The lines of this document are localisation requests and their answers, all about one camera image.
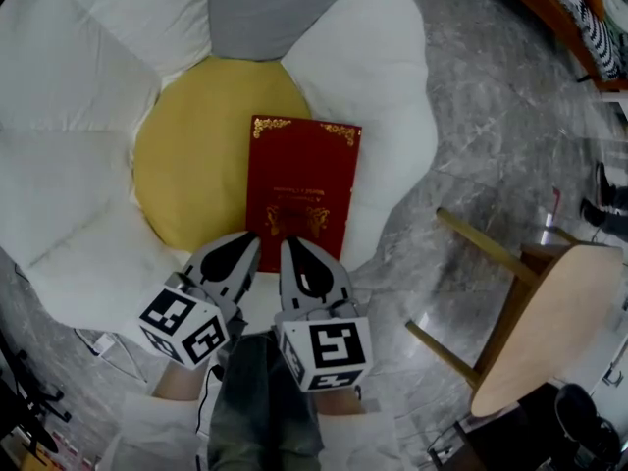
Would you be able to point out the person's right forearm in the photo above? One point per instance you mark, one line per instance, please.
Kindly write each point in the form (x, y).
(338, 400)

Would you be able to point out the person's grey trousers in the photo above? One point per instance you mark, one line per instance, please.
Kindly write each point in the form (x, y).
(260, 400)

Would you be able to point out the wooden coffee table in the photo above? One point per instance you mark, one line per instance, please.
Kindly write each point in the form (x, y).
(554, 322)

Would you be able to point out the dark vanity cabinet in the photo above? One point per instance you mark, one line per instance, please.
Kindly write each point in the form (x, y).
(490, 439)

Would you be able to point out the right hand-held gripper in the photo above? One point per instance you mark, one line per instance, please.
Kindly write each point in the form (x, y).
(324, 351)

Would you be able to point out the orange sofa with striped throw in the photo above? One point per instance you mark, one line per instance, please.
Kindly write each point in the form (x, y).
(584, 22)

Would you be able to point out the black swivel chair base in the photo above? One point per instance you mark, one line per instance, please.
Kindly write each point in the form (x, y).
(29, 395)

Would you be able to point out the white power strip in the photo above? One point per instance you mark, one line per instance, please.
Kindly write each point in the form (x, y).
(105, 344)

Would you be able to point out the white flower-shaped beanbag chair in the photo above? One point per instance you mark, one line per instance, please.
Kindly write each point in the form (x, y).
(73, 91)

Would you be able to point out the red book with gold print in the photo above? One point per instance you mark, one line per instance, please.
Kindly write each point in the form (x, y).
(299, 174)

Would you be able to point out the person's left forearm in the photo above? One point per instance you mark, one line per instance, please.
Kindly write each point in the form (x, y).
(172, 385)

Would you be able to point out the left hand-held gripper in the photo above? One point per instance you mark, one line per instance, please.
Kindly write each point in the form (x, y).
(184, 329)

